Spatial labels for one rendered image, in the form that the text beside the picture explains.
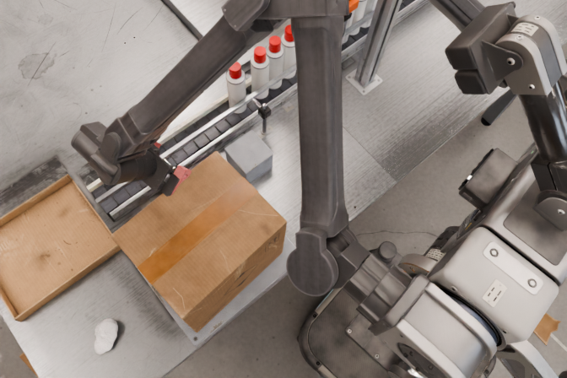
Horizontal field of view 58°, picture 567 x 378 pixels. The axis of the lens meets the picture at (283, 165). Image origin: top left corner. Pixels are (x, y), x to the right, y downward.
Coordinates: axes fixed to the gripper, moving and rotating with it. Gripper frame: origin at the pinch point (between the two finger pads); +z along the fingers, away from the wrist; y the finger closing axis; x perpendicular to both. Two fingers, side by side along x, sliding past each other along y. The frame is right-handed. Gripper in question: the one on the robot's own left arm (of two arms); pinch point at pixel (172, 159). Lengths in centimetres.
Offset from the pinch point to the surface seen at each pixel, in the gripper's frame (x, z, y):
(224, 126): 0.1, 37.6, 10.6
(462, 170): -14, 164, -51
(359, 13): -47, 62, 3
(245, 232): 3.7, 4.4, -21.7
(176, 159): 12.9, 27.1, 13.0
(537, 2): -83, 113, -33
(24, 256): 51, 2, 24
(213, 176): 0.0, 7.1, -7.2
